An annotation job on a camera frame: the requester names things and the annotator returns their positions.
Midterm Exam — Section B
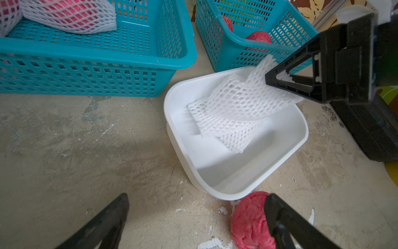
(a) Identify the black case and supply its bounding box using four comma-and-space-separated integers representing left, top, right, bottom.
331, 94, 398, 162

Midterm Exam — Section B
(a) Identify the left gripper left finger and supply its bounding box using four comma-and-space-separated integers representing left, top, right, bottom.
57, 193, 130, 249

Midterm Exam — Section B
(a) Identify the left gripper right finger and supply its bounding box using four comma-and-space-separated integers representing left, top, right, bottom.
264, 194, 339, 249

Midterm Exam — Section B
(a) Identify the white plastic tub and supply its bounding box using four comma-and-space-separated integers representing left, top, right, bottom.
164, 66, 309, 201

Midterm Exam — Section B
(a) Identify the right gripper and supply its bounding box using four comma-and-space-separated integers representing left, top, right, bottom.
265, 13, 398, 104

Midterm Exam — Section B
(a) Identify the right teal plastic basket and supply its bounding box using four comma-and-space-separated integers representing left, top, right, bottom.
196, 0, 318, 72

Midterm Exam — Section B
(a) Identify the red apple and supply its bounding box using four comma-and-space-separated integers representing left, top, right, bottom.
246, 31, 271, 43
223, 16, 233, 32

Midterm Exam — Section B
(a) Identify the teal plastic basket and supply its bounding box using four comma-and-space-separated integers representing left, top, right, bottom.
196, 0, 318, 72
1, 1, 197, 98

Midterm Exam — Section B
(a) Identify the left teal plastic basket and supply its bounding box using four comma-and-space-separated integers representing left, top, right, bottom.
1, 1, 197, 98

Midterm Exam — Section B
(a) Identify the netted apple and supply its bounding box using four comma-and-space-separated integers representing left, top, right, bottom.
231, 192, 276, 249
0, 0, 23, 37
20, 0, 117, 35

